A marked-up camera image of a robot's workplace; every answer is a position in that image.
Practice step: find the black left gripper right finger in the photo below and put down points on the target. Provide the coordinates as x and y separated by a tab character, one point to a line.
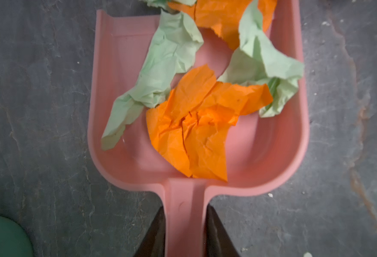
218	242

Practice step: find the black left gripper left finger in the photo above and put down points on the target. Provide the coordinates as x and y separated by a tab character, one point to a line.
153	244

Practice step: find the pink plastic dustpan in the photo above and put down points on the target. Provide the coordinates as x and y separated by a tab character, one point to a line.
262	153

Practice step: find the orange scrap front centre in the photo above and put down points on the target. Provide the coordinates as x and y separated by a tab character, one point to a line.
190	128

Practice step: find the green bin with bag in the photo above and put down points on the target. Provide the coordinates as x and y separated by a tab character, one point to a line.
14	242

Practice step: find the small green scrap front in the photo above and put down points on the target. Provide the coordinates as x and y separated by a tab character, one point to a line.
172	50

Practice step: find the far left green scrap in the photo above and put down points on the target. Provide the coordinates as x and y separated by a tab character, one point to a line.
164	3

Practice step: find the green scrap near right wall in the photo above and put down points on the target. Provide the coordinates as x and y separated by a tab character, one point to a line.
257	60

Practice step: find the orange scrap near right wall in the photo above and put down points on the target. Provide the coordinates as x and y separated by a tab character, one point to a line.
222	17

